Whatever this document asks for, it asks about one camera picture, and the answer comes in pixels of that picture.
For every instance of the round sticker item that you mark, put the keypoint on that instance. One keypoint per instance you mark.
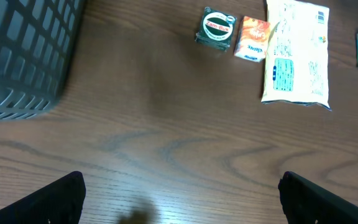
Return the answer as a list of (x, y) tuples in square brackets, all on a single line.
[(216, 29)]

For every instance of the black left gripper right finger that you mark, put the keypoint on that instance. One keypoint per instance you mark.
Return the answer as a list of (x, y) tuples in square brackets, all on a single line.
[(305, 202)]

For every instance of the orange Kleenex tissue pack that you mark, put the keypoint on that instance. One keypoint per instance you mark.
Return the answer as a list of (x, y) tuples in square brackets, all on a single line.
[(253, 39)]

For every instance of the wet wipes pack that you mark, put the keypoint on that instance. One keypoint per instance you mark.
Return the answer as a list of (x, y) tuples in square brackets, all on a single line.
[(296, 63)]

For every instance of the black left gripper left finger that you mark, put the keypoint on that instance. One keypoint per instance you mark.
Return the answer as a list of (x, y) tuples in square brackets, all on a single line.
[(58, 202)]

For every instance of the grey plastic mesh basket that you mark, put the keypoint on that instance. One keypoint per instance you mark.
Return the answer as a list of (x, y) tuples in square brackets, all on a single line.
[(37, 42)]

